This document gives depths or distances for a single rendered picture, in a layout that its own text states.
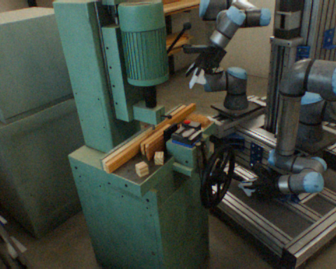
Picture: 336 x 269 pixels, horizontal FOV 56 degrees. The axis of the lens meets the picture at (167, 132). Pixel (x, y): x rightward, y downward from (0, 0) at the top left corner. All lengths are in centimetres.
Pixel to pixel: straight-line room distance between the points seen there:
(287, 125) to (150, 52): 60
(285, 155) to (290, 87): 30
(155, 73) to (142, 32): 17
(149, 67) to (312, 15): 85
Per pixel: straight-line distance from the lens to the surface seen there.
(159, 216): 142
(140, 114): 144
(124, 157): 135
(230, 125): 193
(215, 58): 136
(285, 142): 135
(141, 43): 124
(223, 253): 215
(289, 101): 126
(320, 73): 118
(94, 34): 138
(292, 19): 171
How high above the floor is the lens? 166
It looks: 29 degrees down
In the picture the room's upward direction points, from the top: 5 degrees counter-clockwise
